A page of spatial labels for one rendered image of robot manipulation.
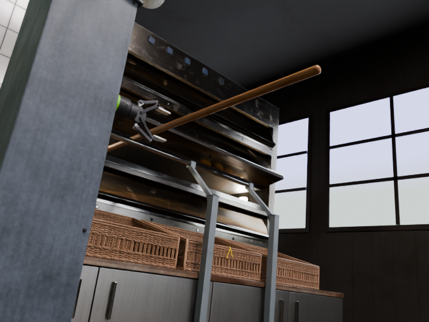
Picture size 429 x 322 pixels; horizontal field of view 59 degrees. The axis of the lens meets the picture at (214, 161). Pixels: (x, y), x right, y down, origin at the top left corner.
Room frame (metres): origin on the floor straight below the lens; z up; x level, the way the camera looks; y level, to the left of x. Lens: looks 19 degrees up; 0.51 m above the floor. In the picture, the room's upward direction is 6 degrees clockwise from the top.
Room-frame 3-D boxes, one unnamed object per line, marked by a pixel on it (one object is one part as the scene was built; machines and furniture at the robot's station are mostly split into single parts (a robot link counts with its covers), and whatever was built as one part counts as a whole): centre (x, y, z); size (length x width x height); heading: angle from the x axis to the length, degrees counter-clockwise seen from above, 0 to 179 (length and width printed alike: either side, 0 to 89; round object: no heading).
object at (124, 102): (1.44, 0.42, 1.19); 0.12 x 0.06 x 0.09; 41
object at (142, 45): (2.43, 0.23, 2.00); 1.80 x 0.08 x 0.21; 130
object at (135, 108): (1.49, 0.36, 1.19); 0.09 x 0.07 x 0.08; 131
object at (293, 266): (2.60, -0.42, 0.72); 0.56 x 0.49 x 0.28; 132
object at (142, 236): (1.83, 0.48, 0.72); 0.56 x 0.49 x 0.28; 131
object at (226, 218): (2.41, 0.21, 1.02); 1.79 x 0.11 x 0.19; 130
